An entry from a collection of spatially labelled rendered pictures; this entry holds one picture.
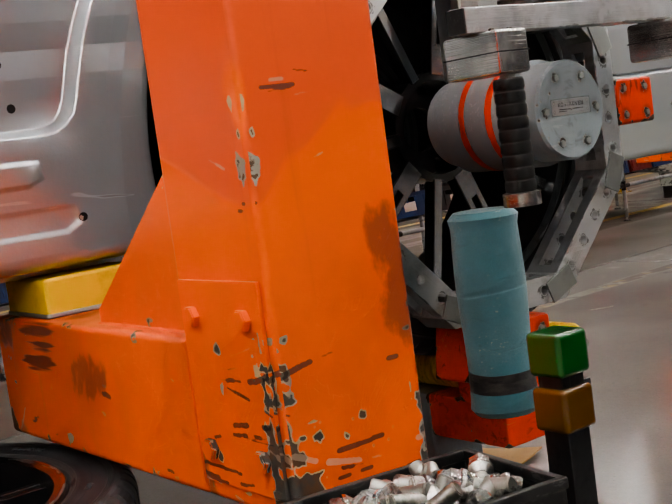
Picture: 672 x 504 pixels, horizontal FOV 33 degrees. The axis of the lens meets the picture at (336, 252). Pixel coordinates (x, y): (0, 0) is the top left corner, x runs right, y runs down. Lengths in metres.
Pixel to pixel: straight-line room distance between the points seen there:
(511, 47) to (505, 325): 0.35
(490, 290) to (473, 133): 0.22
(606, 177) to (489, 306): 0.41
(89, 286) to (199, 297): 0.42
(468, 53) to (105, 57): 0.48
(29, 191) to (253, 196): 0.52
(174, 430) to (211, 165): 0.30
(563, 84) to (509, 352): 0.35
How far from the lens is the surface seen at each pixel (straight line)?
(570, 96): 1.49
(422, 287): 1.50
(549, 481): 0.93
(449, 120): 1.55
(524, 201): 1.31
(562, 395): 1.02
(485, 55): 1.31
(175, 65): 1.07
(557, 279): 1.67
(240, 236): 1.01
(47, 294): 1.47
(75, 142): 1.48
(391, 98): 1.61
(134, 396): 1.27
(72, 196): 1.48
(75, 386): 1.40
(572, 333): 1.02
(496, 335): 1.43
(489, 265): 1.41
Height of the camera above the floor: 0.85
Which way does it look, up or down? 6 degrees down
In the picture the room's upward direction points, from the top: 8 degrees counter-clockwise
